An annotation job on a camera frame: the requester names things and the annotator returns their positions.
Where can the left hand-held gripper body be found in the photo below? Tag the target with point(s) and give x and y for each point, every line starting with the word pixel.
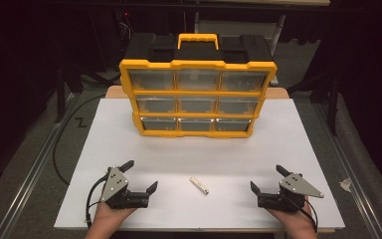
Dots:
pixel 114 186

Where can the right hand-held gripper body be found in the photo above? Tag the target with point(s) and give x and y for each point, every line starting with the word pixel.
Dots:
pixel 295 186

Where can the clear plastic bin drawer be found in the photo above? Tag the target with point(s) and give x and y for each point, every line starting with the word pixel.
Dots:
pixel 197 105

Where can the yellow black organizer cabinet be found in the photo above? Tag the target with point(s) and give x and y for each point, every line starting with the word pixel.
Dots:
pixel 199 49

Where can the person's left hand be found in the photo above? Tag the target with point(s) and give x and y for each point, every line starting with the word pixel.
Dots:
pixel 107 217

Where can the person's right hand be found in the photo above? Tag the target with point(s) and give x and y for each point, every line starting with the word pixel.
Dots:
pixel 296 220

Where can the crumpled white tape piece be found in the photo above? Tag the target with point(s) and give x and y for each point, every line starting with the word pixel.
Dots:
pixel 346 185

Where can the white board sheet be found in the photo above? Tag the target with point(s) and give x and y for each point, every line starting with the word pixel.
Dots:
pixel 212 159

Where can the black metal stand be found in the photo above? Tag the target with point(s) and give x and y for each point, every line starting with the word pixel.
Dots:
pixel 334 106
pixel 60 99

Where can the set of clear drawers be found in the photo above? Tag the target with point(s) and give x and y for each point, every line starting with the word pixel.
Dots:
pixel 151 79

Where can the light wooden shelf board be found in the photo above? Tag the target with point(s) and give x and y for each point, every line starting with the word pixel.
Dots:
pixel 278 2

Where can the aluminium floor rail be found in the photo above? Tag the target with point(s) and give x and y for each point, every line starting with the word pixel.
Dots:
pixel 344 166
pixel 30 179

